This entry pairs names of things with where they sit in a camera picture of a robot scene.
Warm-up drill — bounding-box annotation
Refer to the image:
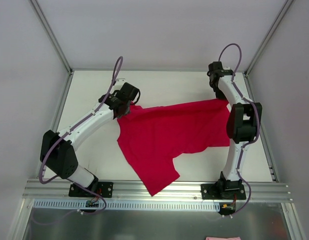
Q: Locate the slotted cable duct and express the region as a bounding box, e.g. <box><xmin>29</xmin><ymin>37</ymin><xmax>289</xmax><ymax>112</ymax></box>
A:
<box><xmin>33</xmin><ymin>199</ymin><xmax>220</xmax><ymax>212</ymax></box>

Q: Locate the aluminium front rail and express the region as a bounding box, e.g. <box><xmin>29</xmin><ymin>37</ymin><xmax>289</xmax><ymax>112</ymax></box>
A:
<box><xmin>22</xmin><ymin>178</ymin><xmax>293</xmax><ymax>203</ymax></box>

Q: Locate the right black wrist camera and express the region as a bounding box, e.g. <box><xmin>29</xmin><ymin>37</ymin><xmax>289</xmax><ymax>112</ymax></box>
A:
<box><xmin>207</xmin><ymin>61</ymin><xmax>223</xmax><ymax>76</ymax></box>

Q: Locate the right aluminium frame post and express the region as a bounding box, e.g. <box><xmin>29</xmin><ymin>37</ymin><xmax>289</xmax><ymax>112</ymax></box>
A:
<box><xmin>244</xmin><ymin>0</ymin><xmax>295</xmax><ymax>75</ymax></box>

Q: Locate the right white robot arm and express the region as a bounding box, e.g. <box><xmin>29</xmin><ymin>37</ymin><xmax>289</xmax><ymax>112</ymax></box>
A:
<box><xmin>207</xmin><ymin>69</ymin><xmax>262</xmax><ymax>199</ymax></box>

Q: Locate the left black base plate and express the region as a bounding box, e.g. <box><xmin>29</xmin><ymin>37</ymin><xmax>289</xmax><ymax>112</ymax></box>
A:
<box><xmin>68</xmin><ymin>181</ymin><xmax>114</xmax><ymax>198</ymax></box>

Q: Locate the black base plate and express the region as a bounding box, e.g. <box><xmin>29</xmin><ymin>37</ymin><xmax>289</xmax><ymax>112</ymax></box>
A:
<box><xmin>68</xmin><ymin>181</ymin><xmax>114</xmax><ymax>198</ymax></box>
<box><xmin>200</xmin><ymin>182</ymin><xmax>247</xmax><ymax>200</ymax></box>

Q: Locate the left aluminium frame post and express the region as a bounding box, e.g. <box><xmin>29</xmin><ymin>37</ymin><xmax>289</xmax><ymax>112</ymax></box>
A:
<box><xmin>29</xmin><ymin>0</ymin><xmax>74</xmax><ymax>75</ymax></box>

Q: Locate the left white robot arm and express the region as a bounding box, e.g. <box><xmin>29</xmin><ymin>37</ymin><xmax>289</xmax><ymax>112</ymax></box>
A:
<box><xmin>38</xmin><ymin>95</ymin><xmax>135</xmax><ymax>197</ymax></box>

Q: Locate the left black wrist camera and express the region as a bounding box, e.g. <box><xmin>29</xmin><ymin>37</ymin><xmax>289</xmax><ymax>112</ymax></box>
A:
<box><xmin>116</xmin><ymin>82</ymin><xmax>141</xmax><ymax>105</ymax></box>

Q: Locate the pink folded cloth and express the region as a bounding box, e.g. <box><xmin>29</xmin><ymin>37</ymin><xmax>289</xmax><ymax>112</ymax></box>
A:
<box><xmin>205</xmin><ymin>236</ymin><xmax>241</xmax><ymax>240</ymax></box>

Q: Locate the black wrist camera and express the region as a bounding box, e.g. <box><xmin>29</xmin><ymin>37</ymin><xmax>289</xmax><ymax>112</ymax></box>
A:
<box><xmin>207</xmin><ymin>61</ymin><xmax>223</xmax><ymax>76</ymax></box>
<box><xmin>116</xmin><ymin>82</ymin><xmax>141</xmax><ymax>105</ymax></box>

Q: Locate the aluminium frame post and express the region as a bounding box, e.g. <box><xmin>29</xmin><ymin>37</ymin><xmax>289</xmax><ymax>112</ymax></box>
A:
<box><xmin>244</xmin><ymin>0</ymin><xmax>295</xmax><ymax>75</ymax></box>
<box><xmin>29</xmin><ymin>0</ymin><xmax>74</xmax><ymax>75</ymax></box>

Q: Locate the red t-shirt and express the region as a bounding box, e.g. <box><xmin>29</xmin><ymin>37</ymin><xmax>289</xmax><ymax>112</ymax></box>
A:
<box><xmin>117</xmin><ymin>99</ymin><xmax>230</xmax><ymax>188</ymax></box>

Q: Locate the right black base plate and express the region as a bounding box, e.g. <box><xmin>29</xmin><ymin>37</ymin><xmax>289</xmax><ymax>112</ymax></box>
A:
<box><xmin>200</xmin><ymin>182</ymin><xmax>247</xmax><ymax>200</ymax></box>

